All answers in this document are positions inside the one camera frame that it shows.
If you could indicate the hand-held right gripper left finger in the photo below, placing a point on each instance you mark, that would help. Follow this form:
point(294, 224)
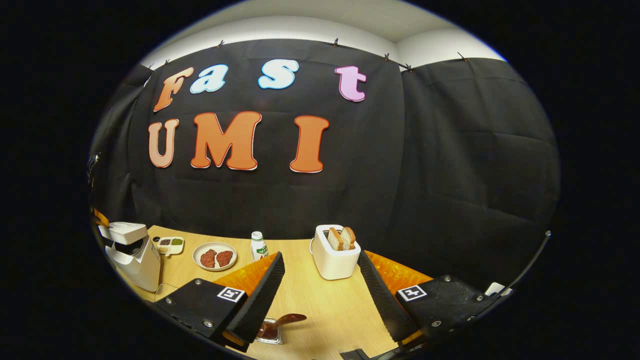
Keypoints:
point(260, 300)

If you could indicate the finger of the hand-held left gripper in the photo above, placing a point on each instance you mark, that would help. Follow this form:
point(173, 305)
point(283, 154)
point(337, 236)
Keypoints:
point(100, 218)

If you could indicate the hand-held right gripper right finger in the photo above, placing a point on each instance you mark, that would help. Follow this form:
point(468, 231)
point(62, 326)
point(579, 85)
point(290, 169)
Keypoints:
point(382, 300)

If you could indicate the brown wooden spoon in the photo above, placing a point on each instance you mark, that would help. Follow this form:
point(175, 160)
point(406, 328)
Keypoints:
point(287, 318)

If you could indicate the white rice cooker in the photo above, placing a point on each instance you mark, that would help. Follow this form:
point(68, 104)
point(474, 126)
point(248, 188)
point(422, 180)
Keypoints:
point(142, 265)

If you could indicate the white milk bottle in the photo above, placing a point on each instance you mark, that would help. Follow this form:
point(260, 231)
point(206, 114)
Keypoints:
point(259, 247)

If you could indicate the red meat piece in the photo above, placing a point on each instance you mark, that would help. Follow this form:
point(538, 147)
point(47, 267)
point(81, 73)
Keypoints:
point(224, 257)
point(208, 258)

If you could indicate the white toaster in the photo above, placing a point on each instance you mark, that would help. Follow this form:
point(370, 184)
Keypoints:
point(332, 262)

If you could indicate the toast bread slice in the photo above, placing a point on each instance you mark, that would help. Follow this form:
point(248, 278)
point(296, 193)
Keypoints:
point(349, 236)
point(335, 239)

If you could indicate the white divided seasoning dish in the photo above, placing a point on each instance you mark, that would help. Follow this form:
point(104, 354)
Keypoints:
point(170, 245)

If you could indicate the white round plate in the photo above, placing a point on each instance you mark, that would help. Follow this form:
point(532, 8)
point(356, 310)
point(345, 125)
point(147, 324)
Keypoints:
point(197, 257)

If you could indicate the black backdrop cloth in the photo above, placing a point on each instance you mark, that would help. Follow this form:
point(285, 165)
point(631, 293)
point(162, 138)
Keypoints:
point(400, 175)

